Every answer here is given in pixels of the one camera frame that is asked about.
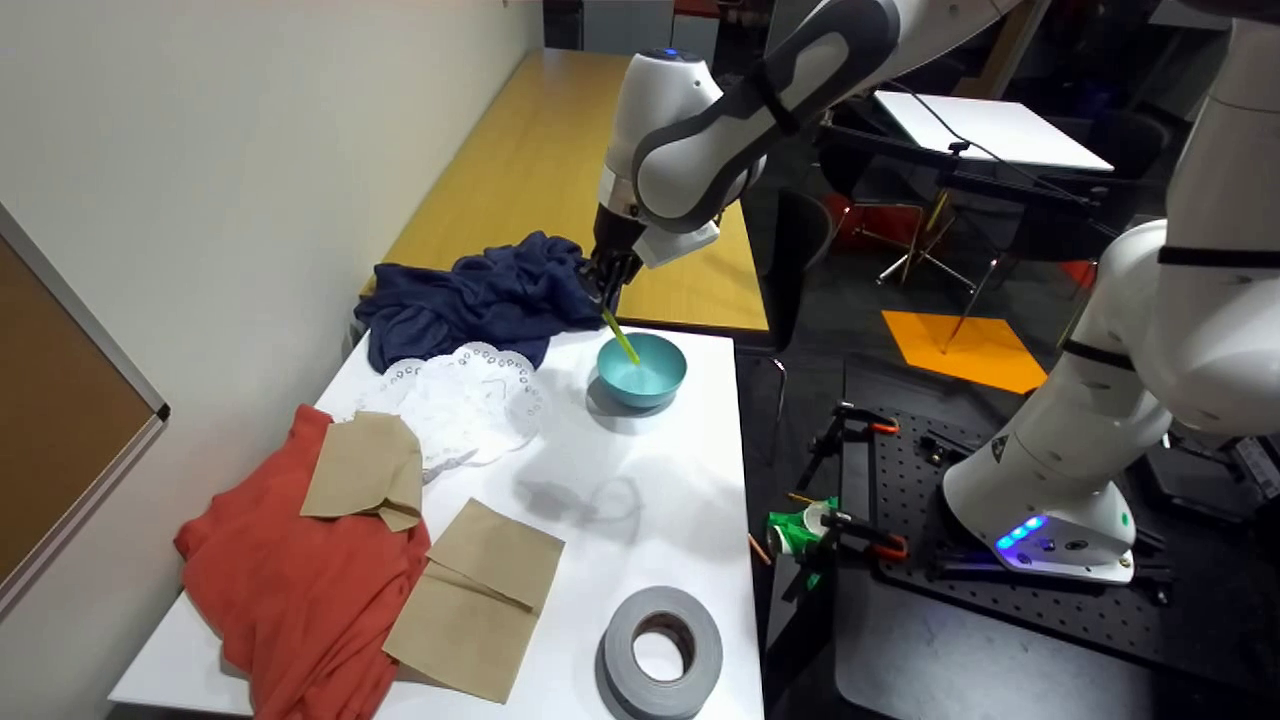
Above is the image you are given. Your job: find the orange floor sheet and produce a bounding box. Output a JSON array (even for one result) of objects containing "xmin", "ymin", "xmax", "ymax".
[{"xmin": 878, "ymin": 303, "xmax": 1053, "ymax": 402}]

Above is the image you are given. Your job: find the cork pin board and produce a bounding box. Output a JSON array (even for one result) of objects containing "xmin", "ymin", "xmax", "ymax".
[{"xmin": 0, "ymin": 201, "xmax": 174, "ymax": 620}]

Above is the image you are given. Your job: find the white board on stand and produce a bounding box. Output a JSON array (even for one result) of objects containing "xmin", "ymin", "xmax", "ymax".
[{"xmin": 867, "ymin": 89, "xmax": 1120, "ymax": 175}]

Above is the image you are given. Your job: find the navy blue cloth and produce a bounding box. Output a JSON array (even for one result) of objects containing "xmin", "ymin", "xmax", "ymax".
[{"xmin": 353, "ymin": 228, "xmax": 614, "ymax": 377}]

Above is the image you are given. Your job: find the orange cloth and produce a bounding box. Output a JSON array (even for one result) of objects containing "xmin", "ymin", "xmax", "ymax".
[{"xmin": 174, "ymin": 406, "xmax": 438, "ymax": 720}]

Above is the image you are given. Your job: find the small brown paper napkin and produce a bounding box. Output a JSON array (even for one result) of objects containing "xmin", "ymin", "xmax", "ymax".
[{"xmin": 295, "ymin": 408, "xmax": 428, "ymax": 535}]

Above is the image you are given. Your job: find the white lace doily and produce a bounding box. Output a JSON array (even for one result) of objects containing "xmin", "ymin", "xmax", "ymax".
[{"xmin": 382, "ymin": 341, "xmax": 551, "ymax": 473}]

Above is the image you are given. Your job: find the black orange clamp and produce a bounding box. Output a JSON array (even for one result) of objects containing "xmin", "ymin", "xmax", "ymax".
[{"xmin": 795, "ymin": 398, "xmax": 907, "ymax": 499}]

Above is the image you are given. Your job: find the teal bowl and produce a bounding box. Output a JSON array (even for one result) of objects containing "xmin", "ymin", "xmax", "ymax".
[{"xmin": 588, "ymin": 328, "xmax": 692, "ymax": 418}]

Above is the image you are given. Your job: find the grey tape roll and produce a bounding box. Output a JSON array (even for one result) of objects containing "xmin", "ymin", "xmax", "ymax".
[{"xmin": 596, "ymin": 584, "xmax": 728, "ymax": 720}]

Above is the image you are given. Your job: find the green pen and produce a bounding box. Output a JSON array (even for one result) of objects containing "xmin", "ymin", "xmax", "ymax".
[{"xmin": 600, "ymin": 310, "xmax": 649, "ymax": 369}]

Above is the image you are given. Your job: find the green clamp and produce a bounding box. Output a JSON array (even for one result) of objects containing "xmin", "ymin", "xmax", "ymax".
[{"xmin": 764, "ymin": 491, "xmax": 918, "ymax": 567}]

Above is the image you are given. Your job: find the large brown paper napkin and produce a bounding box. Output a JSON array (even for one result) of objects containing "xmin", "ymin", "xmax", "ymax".
[{"xmin": 382, "ymin": 497, "xmax": 569, "ymax": 709}]

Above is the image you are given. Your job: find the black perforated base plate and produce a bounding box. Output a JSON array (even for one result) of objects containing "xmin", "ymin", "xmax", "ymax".
[{"xmin": 833, "ymin": 358, "xmax": 1280, "ymax": 699}]

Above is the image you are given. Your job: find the wooden table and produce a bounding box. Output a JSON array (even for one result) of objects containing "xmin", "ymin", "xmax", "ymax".
[{"xmin": 378, "ymin": 49, "xmax": 776, "ymax": 335}]

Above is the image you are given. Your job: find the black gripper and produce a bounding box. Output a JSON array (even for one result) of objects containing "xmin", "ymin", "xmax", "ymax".
[{"xmin": 585, "ymin": 201, "xmax": 654, "ymax": 320}]

